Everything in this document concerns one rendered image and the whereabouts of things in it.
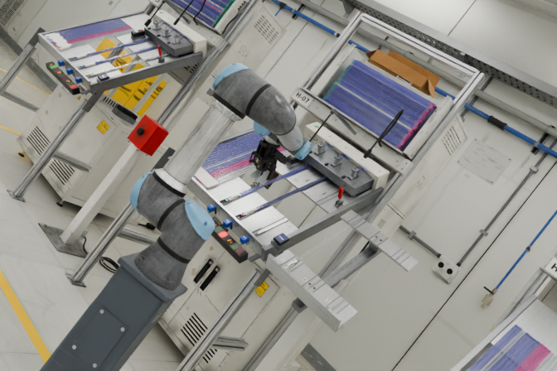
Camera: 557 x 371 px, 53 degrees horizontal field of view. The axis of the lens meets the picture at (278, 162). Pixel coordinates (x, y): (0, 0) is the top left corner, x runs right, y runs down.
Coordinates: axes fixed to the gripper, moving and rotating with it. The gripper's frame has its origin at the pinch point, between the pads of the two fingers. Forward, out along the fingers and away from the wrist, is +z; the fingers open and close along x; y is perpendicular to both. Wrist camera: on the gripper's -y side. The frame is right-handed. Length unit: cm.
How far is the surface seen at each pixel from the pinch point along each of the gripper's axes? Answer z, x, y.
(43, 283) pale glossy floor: 71, -44, 60
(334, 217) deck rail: 7.8, 21.1, -28.8
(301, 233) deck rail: 12.3, 21.0, -9.8
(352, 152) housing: -9, -1, -58
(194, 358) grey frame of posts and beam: 60, 25, 31
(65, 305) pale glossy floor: 73, -30, 56
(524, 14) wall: -84, -41, -269
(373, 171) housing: -8, 15, -55
